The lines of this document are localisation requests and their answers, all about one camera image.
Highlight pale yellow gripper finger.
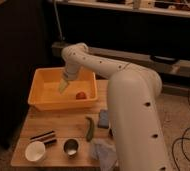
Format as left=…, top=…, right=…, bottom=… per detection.
left=58, top=79, right=69, bottom=93

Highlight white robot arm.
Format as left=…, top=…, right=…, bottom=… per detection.
left=61, top=43, right=173, bottom=171

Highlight small metal cup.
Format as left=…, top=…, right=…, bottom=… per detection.
left=63, top=139, right=79, bottom=157

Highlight yellow plastic bin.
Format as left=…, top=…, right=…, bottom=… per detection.
left=28, top=67, right=98, bottom=111

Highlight blue sponge block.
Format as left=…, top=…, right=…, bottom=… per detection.
left=98, top=109, right=109, bottom=129

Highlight green chili pepper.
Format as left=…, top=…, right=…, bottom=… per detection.
left=86, top=117, right=95, bottom=142

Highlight lower black stick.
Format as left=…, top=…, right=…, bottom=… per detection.
left=44, top=139, right=57, bottom=145

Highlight white ceramic bowl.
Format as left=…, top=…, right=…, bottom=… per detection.
left=25, top=141, right=46, bottom=163

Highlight grey crumpled cloth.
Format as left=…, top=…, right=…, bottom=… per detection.
left=89, top=139, right=117, bottom=171

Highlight grey vertical pole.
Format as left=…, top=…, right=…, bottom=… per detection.
left=53, top=0, right=64, bottom=42

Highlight upper white shelf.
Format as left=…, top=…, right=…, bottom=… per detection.
left=47, top=0, right=190, bottom=20

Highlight grey metal shelf rail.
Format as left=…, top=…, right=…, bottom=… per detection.
left=52, top=42, right=190, bottom=80

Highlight black floor cables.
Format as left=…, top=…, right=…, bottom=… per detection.
left=171, top=89, right=190, bottom=171

